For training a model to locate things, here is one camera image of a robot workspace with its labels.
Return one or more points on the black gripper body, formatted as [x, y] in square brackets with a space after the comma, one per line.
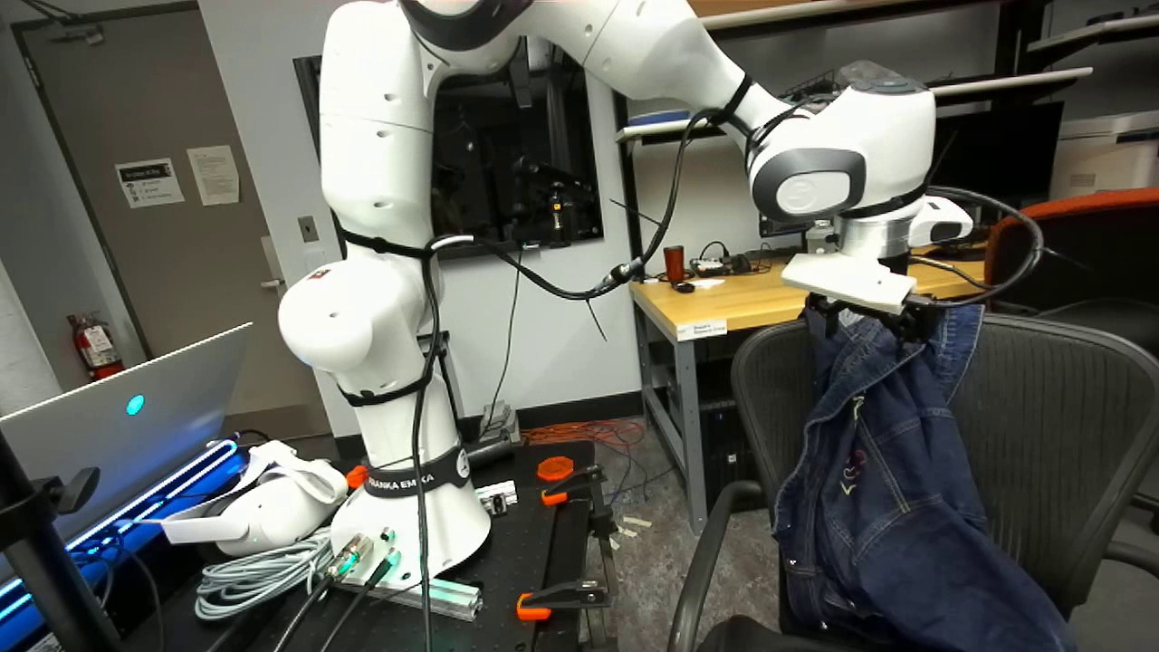
[926, 319]

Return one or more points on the blue denim jacket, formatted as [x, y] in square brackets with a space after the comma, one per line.
[891, 507]

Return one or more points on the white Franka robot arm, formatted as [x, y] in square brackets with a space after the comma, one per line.
[384, 147]

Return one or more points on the black mesh office chair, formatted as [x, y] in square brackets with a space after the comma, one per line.
[1069, 412]

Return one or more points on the orange backed office chair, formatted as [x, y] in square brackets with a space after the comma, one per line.
[1089, 242]

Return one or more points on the wooden desk with metal legs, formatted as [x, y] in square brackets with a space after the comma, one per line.
[724, 301]

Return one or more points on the dark red cup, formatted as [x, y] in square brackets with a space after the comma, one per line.
[673, 263]

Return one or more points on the black metal shelving unit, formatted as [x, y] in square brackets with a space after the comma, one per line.
[1027, 75]

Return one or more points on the orange black bar clamp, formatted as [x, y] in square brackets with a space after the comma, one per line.
[562, 473]
[554, 600]

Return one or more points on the power strip with green plugs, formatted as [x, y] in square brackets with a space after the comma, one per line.
[404, 584]

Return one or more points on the plain white paper sign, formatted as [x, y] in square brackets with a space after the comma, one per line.
[215, 176]

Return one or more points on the grey door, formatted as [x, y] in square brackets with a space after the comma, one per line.
[156, 278]

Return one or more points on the paper sign with black label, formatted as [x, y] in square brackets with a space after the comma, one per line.
[151, 184]

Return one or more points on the silver laptop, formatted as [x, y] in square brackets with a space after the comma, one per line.
[119, 446]

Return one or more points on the red fire extinguisher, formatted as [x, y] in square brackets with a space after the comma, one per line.
[96, 345]

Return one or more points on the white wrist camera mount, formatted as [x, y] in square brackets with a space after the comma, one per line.
[852, 280]

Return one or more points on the large black wall screen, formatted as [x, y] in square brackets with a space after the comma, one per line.
[518, 157]

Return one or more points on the black camera stand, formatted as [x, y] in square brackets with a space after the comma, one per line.
[49, 582]

